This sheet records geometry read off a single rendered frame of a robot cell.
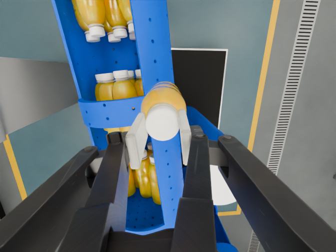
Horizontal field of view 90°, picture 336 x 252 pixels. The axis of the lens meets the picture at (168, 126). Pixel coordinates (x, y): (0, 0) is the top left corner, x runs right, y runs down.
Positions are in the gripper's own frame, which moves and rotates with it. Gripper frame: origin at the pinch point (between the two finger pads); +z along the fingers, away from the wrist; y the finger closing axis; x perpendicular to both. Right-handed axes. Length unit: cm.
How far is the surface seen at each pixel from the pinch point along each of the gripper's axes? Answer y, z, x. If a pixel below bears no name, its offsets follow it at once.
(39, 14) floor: -97, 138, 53
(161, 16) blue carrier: 0.5, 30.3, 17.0
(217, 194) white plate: 18, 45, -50
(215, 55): 40, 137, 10
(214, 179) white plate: 17, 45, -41
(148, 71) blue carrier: -3.5, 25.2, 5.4
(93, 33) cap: -17.7, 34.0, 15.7
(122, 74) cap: -11.0, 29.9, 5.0
